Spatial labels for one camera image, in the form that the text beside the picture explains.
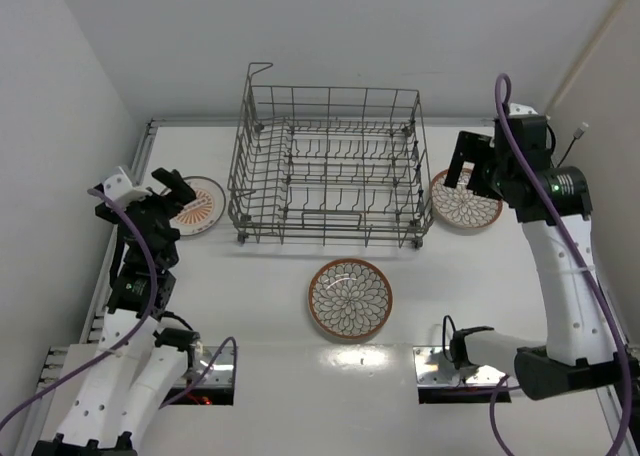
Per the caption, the grey wire dish rack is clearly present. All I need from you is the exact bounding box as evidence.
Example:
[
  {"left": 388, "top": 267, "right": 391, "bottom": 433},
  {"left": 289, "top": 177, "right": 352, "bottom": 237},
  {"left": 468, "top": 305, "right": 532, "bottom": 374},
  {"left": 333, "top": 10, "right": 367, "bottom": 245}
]
[{"left": 227, "top": 62, "right": 434, "bottom": 249}]

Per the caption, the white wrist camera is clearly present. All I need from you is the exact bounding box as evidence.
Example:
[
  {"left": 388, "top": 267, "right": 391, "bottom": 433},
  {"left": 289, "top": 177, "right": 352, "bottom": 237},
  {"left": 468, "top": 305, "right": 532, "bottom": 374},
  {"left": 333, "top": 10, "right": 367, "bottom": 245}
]
[
  {"left": 101, "top": 166, "right": 152, "bottom": 209},
  {"left": 507, "top": 102, "right": 539, "bottom": 118}
]

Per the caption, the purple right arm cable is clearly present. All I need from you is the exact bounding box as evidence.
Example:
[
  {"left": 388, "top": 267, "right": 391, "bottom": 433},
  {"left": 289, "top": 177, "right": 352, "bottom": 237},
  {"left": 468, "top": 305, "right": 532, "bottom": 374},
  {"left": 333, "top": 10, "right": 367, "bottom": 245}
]
[{"left": 488, "top": 73, "right": 632, "bottom": 456}]

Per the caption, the black USB cable on wall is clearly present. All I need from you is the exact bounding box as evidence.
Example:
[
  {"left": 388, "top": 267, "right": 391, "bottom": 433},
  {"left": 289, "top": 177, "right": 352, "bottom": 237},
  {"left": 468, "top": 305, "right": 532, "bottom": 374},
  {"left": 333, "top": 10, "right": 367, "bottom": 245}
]
[{"left": 545, "top": 122, "right": 590, "bottom": 170}]

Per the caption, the floral plate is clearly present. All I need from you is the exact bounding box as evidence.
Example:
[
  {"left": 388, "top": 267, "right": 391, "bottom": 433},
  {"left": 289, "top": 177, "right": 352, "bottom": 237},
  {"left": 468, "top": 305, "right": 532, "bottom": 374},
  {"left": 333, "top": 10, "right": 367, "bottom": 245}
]
[
  {"left": 430, "top": 168, "right": 503, "bottom": 230},
  {"left": 307, "top": 258, "right": 393, "bottom": 341}
]

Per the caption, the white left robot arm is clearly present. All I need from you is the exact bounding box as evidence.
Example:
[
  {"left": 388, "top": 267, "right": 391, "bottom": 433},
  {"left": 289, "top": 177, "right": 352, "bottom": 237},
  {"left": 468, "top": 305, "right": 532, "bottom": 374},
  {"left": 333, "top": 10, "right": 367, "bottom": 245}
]
[{"left": 33, "top": 167, "right": 199, "bottom": 455}]

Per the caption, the orange sunburst white plate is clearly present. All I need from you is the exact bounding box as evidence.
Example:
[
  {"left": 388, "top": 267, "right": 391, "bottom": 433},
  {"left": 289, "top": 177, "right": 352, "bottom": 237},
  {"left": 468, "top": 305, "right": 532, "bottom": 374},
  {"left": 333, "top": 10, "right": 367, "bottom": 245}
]
[{"left": 171, "top": 176, "right": 227, "bottom": 238}]

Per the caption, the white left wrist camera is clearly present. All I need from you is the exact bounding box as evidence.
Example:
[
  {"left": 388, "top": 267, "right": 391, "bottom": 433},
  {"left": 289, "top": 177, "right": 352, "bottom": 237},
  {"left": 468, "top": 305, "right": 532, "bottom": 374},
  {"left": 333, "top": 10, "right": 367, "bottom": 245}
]
[{"left": 101, "top": 166, "right": 152, "bottom": 209}]

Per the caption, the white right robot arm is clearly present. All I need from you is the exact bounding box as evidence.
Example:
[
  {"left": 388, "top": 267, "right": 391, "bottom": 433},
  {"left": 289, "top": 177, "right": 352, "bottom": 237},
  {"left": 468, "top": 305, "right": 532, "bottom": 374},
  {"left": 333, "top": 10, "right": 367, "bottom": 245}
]
[{"left": 445, "top": 115, "right": 639, "bottom": 400}]

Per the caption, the beige wall cable duct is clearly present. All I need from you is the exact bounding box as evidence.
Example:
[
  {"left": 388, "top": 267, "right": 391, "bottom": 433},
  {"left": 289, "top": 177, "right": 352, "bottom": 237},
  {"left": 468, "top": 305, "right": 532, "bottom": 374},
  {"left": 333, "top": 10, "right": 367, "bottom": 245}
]
[{"left": 545, "top": 0, "right": 628, "bottom": 113}]

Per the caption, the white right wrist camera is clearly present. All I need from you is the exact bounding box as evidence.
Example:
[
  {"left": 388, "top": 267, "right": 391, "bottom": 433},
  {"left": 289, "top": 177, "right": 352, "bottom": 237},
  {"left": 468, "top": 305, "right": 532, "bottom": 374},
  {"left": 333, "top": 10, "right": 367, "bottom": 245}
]
[{"left": 507, "top": 102, "right": 539, "bottom": 118}]

